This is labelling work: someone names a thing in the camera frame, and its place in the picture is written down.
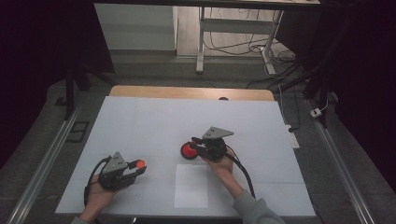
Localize black floor plate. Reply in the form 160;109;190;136
66;120;91;144

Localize person's left hand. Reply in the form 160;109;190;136
86;173;119;208

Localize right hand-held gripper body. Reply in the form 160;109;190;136
198;126;234;162

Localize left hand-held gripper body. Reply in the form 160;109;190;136
98;151;131;192

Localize black floor cables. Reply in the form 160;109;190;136
204;7;298;91

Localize white desk frame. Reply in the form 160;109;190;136
195;6;285;76

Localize dark curtain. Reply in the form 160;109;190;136
276;0;396;191
0;0;115;169

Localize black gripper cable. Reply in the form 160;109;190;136
83;156;112;208
225;144;257;200

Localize round red ink pad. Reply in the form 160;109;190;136
180;141;200;161

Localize wooden table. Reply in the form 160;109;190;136
108;85;276;102

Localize grey panel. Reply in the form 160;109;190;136
94;3;178;52

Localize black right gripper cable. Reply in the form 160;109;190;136
225;144;257;200

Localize person's right hand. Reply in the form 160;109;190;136
200;147;239;189

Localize aluminium floor rail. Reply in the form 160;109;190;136
306;99;376;224
6;92;88;224

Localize small white paper sheet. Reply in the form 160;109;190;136
174;163;209;209

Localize white power strip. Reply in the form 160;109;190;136
284;124;301;150

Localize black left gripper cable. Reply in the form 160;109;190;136
83;156;112;208

